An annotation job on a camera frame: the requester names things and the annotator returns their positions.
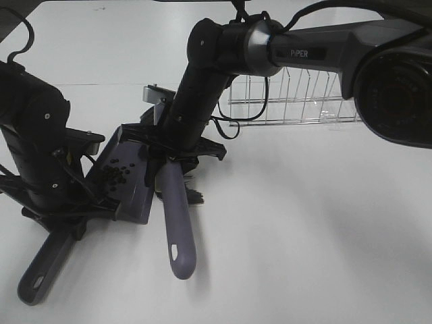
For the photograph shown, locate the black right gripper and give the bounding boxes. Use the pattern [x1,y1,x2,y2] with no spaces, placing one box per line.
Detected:
[120,111,225,186]

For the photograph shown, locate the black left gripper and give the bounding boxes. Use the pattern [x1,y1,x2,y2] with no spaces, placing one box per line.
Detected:
[1,130,119,240]

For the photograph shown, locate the purple hand brush black bristles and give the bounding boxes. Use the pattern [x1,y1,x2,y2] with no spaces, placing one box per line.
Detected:
[155,161,196,280]

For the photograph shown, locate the purple plastic dustpan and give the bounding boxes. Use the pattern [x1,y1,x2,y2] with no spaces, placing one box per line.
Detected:
[17,124,163,306]

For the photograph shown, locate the pile of coffee beans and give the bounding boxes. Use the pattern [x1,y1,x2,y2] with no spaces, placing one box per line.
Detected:
[94,165,132,191]

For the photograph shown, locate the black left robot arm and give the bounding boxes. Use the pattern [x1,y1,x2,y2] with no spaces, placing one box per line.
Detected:
[1,63,115,240]

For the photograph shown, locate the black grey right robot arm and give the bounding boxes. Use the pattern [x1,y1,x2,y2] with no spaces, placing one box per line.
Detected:
[121,19,431,185]

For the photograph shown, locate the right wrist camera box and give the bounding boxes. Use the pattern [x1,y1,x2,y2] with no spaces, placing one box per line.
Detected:
[140,84,176,126]

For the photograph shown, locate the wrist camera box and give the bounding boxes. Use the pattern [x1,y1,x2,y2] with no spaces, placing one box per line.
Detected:
[65,128,105,156]
[140,84,176,126]

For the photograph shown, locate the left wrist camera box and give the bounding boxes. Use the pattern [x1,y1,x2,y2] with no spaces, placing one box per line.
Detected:
[65,128,105,156]

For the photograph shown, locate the chrome wire rack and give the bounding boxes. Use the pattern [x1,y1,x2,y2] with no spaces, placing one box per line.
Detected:
[220,67,360,126]

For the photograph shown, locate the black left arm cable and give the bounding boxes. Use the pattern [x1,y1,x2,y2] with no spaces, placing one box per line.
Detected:
[0,5,35,65]

